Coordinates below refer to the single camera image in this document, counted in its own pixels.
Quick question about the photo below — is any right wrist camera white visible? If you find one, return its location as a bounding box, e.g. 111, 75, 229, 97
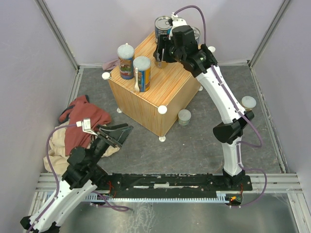
169, 13, 187, 39

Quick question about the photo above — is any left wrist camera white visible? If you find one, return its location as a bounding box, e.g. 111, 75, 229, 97
76, 118, 98, 136

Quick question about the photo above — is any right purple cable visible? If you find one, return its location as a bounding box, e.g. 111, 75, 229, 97
173, 5, 207, 46

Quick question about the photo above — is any wooden cube counter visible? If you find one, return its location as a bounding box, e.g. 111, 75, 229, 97
108, 33, 201, 137

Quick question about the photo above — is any green orange fruit cup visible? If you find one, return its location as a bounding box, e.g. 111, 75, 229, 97
241, 96, 257, 111

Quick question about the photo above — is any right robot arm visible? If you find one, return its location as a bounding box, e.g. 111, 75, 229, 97
154, 25, 254, 190

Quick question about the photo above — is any tall can cartoon label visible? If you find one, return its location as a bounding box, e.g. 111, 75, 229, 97
117, 43, 134, 80

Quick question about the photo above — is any beige cloth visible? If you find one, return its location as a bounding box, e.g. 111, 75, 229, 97
43, 123, 120, 173

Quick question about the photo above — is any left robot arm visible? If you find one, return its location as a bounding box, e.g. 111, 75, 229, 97
20, 118, 133, 233

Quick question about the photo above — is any red cloth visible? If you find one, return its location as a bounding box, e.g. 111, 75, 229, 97
58, 95, 112, 156

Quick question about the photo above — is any pink cloth behind counter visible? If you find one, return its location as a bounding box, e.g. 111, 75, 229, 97
102, 59, 119, 71

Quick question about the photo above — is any white plastic spoon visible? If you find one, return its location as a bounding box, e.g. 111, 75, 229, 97
134, 67, 140, 92

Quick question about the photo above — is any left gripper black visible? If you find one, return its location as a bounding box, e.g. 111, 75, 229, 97
88, 123, 134, 166

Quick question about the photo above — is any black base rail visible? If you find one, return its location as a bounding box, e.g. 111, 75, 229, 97
92, 167, 253, 198

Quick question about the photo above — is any clear lid small cup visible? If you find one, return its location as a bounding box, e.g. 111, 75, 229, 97
178, 109, 191, 126

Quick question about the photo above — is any tall yellow drink can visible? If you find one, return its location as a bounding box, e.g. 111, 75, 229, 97
133, 56, 151, 92

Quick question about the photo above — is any white cable duct strip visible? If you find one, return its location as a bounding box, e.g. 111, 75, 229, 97
84, 191, 243, 203

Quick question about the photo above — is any blue Progresso soup can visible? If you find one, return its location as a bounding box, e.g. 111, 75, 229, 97
155, 16, 172, 43

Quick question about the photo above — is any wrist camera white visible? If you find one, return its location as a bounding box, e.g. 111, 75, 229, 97
76, 118, 98, 136
169, 13, 187, 39

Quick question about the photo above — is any orange cup white lid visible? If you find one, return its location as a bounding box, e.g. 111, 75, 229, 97
155, 61, 168, 69

